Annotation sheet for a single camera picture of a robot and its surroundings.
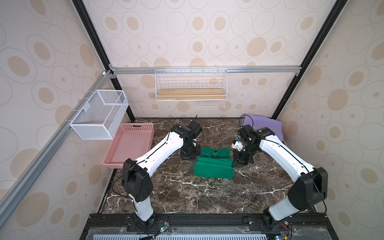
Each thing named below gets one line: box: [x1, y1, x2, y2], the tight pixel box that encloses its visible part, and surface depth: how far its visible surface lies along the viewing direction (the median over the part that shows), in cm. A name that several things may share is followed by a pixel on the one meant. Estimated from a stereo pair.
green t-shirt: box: [193, 147, 235, 179], surface depth 82 cm
